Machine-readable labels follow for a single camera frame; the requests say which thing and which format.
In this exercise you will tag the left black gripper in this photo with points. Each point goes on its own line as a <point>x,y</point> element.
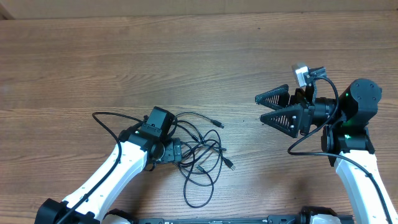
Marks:
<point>171,147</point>

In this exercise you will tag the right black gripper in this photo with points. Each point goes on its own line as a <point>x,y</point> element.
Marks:
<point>298,115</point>

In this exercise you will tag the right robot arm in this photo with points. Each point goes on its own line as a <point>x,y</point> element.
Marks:
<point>343,120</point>

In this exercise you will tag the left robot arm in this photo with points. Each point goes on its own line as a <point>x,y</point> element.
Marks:
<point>91,202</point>

